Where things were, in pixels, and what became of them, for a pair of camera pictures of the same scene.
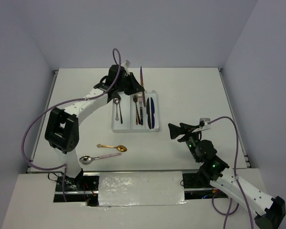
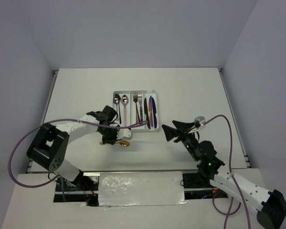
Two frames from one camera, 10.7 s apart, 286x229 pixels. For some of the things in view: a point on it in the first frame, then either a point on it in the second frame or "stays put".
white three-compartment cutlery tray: x=138 y=112 stays put
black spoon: x=119 y=98 stays put
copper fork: x=135 y=98 stays put
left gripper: x=135 y=88 -> x=112 y=140
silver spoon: x=116 y=101 stays put
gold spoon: x=120 y=148 -> x=124 y=143
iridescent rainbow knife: x=142 y=85 -> x=150 y=110
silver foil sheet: x=133 y=189 stays put
